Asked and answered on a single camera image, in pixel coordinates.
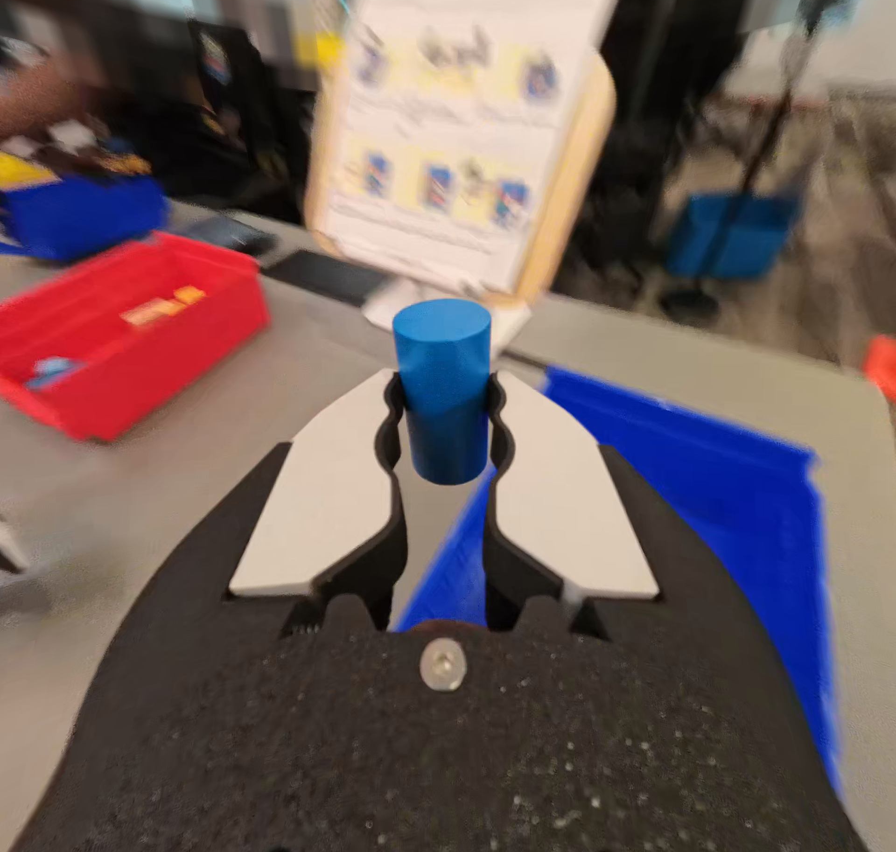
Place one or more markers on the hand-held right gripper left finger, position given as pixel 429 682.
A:
pixel 319 505

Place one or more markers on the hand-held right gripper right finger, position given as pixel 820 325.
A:
pixel 574 505

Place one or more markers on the blue wooden cylinder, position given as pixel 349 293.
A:
pixel 444 390

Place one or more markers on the yellow wooden block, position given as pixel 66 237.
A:
pixel 165 306

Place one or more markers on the red plastic bin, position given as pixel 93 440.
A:
pixel 126 341

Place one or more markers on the light blue wooden cube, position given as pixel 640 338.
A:
pixel 53 372

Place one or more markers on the black laptop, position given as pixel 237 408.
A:
pixel 329 275

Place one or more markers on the clipboard with instruction sheet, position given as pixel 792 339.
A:
pixel 462 110

